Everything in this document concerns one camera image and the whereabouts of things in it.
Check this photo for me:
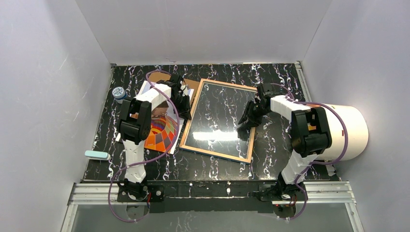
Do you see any brown cardboard backing board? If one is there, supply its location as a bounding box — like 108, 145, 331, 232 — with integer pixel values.
148, 72, 200, 105

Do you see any hot air balloon photo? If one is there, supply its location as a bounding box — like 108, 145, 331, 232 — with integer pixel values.
115, 80, 195, 154

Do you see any clear plastic sheet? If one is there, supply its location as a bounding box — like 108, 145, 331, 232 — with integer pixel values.
185, 81, 257, 159

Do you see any blue wooden picture frame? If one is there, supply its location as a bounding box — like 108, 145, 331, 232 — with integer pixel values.
179, 78, 259, 164

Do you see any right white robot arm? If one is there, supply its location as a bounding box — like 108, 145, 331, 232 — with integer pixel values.
237, 84, 332, 201

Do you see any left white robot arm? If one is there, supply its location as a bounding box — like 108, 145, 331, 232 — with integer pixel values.
117, 74, 191, 201

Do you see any small blue lidded jar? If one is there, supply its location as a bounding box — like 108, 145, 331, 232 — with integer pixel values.
112, 87, 127, 104

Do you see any white cylinder with orange face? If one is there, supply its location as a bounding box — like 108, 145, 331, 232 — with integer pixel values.
316, 104, 368, 161

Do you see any light blue eraser block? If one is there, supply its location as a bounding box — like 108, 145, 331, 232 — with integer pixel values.
85, 150, 110, 160

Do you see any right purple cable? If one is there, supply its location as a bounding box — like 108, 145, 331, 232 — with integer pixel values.
270, 83, 349, 221

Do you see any purple cable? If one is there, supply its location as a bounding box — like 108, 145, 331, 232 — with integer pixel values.
270, 83, 349, 221
108, 70, 182, 223

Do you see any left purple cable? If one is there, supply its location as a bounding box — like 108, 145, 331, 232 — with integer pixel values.
108, 70, 182, 223

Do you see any aluminium rail base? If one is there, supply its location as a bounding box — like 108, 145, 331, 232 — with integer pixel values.
61, 181, 364, 232

